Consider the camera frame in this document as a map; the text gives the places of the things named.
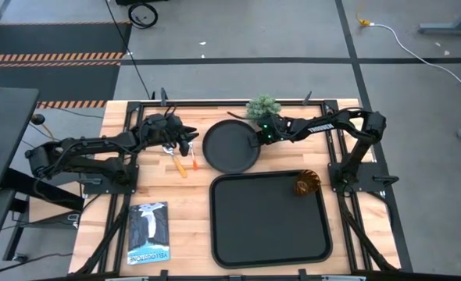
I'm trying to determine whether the black round plate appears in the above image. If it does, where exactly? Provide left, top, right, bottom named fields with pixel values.
left=202, top=119, right=262, bottom=174

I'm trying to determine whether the long thin black cable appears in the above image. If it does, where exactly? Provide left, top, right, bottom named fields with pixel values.
left=104, top=0, right=154, bottom=101

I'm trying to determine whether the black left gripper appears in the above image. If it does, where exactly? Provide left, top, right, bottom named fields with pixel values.
left=138, top=112, right=201, bottom=157

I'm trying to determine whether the coiled black cable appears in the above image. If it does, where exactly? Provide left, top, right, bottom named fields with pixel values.
left=127, top=2, right=159, bottom=30

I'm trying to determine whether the yellow plug cable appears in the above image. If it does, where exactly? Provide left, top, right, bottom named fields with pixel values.
left=355, top=0, right=372, bottom=27

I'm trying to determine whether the amber faceted plastic cup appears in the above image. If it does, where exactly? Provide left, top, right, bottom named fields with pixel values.
left=292, top=169, right=322, bottom=197

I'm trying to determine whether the black aluminium rig frame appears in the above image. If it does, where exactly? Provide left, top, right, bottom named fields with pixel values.
left=76, top=99, right=402, bottom=274

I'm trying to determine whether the black desk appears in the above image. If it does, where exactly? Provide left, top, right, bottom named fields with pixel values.
left=0, top=86, right=85, bottom=274

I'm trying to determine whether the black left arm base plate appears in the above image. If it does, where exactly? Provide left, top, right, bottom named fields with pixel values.
left=82, top=163, right=140, bottom=195

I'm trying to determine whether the green artificial succulent plant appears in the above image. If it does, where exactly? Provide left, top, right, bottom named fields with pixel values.
left=245, top=93, right=282, bottom=120

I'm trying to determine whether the white floor cable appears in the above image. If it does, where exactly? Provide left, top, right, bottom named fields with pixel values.
left=370, top=22, right=461, bottom=87

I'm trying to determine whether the Yellowstone waterfall print book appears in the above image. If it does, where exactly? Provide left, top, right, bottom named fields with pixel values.
left=127, top=201, right=172, bottom=266

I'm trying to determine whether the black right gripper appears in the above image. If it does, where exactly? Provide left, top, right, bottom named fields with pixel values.
left=248, top=116, right=292, bottom=150

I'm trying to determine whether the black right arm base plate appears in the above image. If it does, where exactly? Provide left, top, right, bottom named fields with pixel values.
left=327, top=162, right=399, bottom=193

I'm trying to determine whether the grey metal table leg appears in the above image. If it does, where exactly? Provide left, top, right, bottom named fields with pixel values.
left=417, top=0, right=461, bottom=37

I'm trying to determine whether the black rectangular tray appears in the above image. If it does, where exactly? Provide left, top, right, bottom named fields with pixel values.
left=209, top=169, right=333, bottom=269

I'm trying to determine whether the black mat with hazard stripes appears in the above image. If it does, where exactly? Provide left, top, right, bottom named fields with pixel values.
left=0, top=21, right=133, bottom=109

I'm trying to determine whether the thin yellow cable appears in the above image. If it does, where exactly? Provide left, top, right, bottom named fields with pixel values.
left=41, top=123, right=59, bottom=142

